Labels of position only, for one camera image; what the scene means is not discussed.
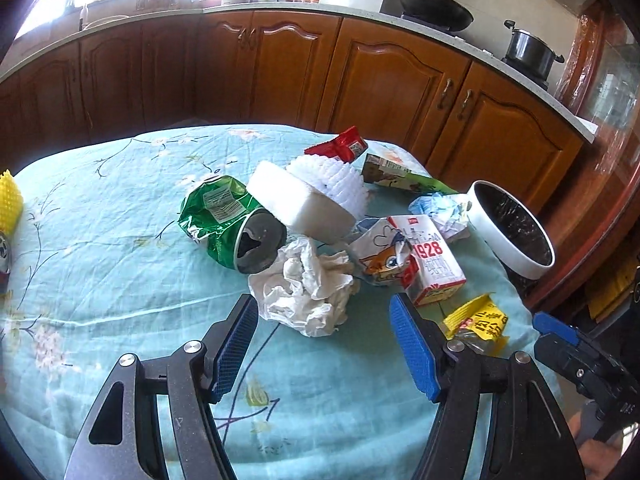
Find yellow candy wrapper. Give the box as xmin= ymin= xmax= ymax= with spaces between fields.
xmin=442 ymin=292 xmax=509 ymax=356

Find red white milk carton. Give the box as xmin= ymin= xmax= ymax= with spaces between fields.
xmin=387 ymin=214 xmax=466 ymax=307

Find blue white paper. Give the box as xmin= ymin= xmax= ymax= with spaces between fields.
xmin=408 ymin=193 xmax=471 ymax=243

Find cat print carton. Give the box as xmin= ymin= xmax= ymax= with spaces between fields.
xmin=346 ymin=218 xmax=411 ymax=286

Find green drink pouch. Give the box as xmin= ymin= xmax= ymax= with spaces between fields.
xmin=361 ymin=154 xmax=457 ymax=195

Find white tissue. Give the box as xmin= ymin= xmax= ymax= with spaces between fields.
xmin=248 ymin=236 xmax=359 ymax=338

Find crushed green can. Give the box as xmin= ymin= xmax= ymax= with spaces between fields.
xmin=178 ymin=176 xmax=288 ymax=274

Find red snack wrapper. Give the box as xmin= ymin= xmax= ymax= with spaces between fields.
xmin=304 ymin=126 xmax=368 ymax=164

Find white foam fruit net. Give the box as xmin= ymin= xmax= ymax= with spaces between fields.
xmin=285 ymin=155 xmax=369 ymax=220

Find white rimmed black trash bin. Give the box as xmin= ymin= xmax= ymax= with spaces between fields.
xmin=466 ymin=180 xmax=555 ymax=281

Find wooden lower kitchen cabinets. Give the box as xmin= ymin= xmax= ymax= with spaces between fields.
xmin=1 ymin=9 xmax=591 ymax=210

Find person's right hand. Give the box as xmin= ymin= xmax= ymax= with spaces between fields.
xmin=578 ymin=436 xmax=623 ymax=480

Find glass display cabinet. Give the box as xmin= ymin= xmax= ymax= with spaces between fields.
xmin=524 ymin=0 xmax=639 ymax=312

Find light blue floral tablecloth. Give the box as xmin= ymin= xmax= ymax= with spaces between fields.
xmin=0 ymin=123 xmax=561 ymax=480

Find yellow foam fruit net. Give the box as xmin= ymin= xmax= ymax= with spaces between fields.
xmin=0 ymin=170 xmax=23 ymax=236

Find black stock pot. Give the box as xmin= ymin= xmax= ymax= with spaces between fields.
xmin=502 ymin=20 xmax=565 ymax=86

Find black wok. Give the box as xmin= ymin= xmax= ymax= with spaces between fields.
xmin=400 ymin=0 xmax=474 ymax=32

